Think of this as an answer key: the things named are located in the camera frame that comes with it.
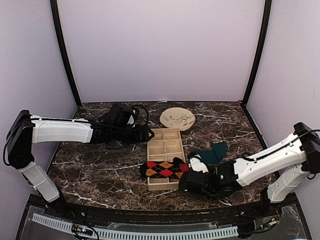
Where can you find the dark green sock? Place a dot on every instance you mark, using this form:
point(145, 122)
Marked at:
point(213, 156)

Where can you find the black corner frame post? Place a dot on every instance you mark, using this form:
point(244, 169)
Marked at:
point(258, 52)
point(63, 51)

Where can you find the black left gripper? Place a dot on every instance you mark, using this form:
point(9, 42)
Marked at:
point(142, 135)

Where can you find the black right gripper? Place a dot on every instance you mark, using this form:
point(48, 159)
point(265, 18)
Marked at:
point(212, 169)

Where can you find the wooden compartment box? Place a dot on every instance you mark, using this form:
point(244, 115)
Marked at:
point(164, 147)

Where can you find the bird pattern ceramic plate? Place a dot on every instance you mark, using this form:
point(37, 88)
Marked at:
point(177, 118)

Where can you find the black left corner frame post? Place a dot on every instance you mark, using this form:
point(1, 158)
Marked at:
point(63, 51)

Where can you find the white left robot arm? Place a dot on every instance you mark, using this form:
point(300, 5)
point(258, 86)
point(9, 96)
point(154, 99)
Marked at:
point(28, 130)

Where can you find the white slotted cable duct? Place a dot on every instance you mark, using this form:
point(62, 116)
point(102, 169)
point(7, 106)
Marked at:
point(122, 231)

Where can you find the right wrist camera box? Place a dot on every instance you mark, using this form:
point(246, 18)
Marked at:
point(196, 164)

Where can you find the black right corner frame post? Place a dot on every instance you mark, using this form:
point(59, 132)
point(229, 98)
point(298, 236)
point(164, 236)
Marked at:
point(258, 52)

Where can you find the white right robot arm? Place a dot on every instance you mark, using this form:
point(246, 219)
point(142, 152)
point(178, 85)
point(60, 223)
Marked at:
point(298, 156)

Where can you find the black red yellow argyle sock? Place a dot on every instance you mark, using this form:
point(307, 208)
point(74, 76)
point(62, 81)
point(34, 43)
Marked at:
point(164, 169)

